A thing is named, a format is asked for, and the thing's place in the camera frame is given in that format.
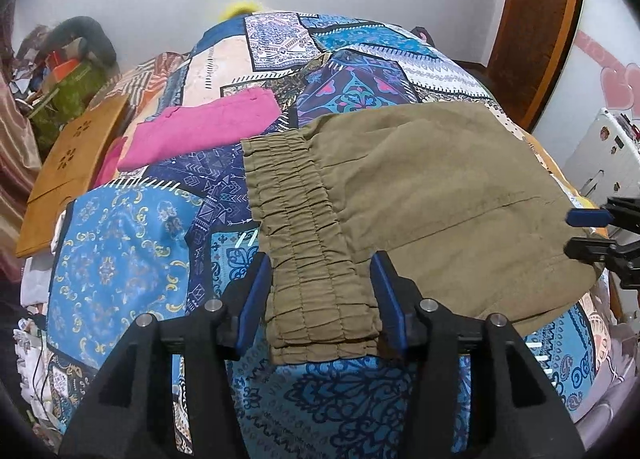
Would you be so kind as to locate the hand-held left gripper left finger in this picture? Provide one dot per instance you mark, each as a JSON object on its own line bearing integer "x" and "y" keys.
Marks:
{"x": 255, "y": 300}

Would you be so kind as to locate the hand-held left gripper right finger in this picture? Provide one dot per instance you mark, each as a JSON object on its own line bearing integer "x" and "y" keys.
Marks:
{"x": 386, "y": 300}

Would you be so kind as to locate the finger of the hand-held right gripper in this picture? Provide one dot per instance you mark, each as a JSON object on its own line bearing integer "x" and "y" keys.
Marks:
{"x": 585, "y": 249}
{"x": 582, "y": 217}

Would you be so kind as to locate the olive green pants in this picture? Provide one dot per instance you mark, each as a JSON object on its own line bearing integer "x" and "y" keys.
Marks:
{"x": 400, "y": 199}

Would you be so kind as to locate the white plastic cabinet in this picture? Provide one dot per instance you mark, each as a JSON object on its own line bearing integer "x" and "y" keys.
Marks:
{"x": 605, "y": 154}

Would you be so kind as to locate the blue patchwork printed blanket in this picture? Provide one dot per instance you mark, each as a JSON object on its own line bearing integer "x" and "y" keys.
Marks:
{"x": 165, "y": 249}

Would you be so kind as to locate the pink folded cloth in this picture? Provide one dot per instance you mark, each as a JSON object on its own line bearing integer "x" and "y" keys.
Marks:
{"x": 200, "y": 129}

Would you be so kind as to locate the wooden door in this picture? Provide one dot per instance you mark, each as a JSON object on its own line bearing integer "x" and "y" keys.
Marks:
{"x": 540, "y": 24}

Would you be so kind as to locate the wooden lap tray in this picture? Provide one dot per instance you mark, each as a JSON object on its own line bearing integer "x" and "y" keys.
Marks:
{"x": 70, "y": 174}

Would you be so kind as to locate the green bag with clutter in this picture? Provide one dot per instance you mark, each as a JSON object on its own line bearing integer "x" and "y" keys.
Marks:
{"x": 65, "y": 99}

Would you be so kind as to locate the yellow fluffy item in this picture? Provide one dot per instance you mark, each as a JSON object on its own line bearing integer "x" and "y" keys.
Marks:
{"x": 239, "y": 9}

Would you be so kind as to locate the grey plush toy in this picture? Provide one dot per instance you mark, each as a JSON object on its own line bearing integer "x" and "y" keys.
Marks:
{"x": 90, "y": 39}

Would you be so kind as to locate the pink heart wall sticker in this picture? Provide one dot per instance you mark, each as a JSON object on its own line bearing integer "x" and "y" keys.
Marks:
{"x": 617, "y": 84}

